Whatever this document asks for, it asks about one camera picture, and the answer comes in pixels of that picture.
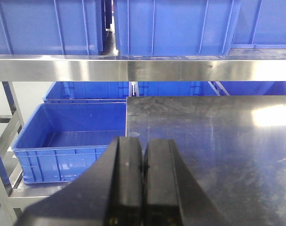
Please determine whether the low blue bin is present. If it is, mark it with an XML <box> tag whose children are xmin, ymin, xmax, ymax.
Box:
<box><xmin>43</xmin><ymin>81</ymin><xmax>131</xmax><ymax>104</ymax></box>
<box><xmin>12</xmin><ymin>102</ymin><xmax>127</xmax><ymax>184</ymax></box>

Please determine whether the right blue plastic crate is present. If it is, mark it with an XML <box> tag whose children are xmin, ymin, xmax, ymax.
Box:
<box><xmin>231</xmin><ymin>0</ymin><xmax>286</xmax><ymax>49</ymax></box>

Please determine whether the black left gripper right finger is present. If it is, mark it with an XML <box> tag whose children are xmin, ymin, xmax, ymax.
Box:
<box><xmin>143</xmin><ymin>139</ymin><xmax>182</xmax><ymax>226</ymax></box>

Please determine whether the steel side rack frame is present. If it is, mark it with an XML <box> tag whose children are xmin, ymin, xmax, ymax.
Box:
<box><xmin>0</xmin><ymin>81</ymin><xmax>66</xmax><ymax>226</ymax></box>

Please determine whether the far low blue bin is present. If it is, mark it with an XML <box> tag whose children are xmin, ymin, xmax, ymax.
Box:
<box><xmin>43</xmin><ymin>81</ymin><xmax>131</xmax><ymax>104</ymax></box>

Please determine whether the middle blue plastic crate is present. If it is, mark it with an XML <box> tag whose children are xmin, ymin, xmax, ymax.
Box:
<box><xmin>113</xmin><ymin>0</ymin><xmax>241</xmax><ymax>57</ymax></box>

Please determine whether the blue plastic crate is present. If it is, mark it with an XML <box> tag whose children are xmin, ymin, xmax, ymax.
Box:
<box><xmin>231</xmin><ymin>0</ymin><xmax>286</xmax><ymax>49</ymax></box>
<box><xmin>113</xmin><ymin>0</ymin><xmax>241</xmax><ymax>57</ymax></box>
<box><xmin>0</xmin><ymin>0</ymin><xmax>104</xmax><ymax>55</ymax></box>

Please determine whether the stainless steel shelf rail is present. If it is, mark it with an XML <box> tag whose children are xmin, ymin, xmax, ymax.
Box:
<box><xmin>0</xmin><ymin>52</ymin><xmax>286</xmax><ymax>81</ymax></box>

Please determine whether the near low blue bin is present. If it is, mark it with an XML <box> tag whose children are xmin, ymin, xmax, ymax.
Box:
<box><xmin>12</xmin><ymin>102</ymin><xmax>127</xmax><ymax>184</ymax></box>

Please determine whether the left blue plastic crate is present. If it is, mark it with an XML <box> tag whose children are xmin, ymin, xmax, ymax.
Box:
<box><xmin>0</xmin><ymin>0</ymin><xmax>104</xmax><ymax>55</ymax></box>

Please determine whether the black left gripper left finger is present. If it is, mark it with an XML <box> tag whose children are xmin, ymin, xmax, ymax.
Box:
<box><xmin>104</xmin><ymin>137</ymin><xmax>143</xmax><ymax>226</ymax></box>

